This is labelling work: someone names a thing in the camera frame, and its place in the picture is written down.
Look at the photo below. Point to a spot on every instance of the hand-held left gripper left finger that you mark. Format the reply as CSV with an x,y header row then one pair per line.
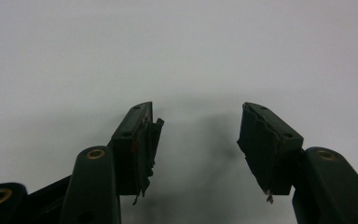
x,y
130,149

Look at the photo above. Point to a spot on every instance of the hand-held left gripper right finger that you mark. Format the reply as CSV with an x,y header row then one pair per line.
x,y
268,149

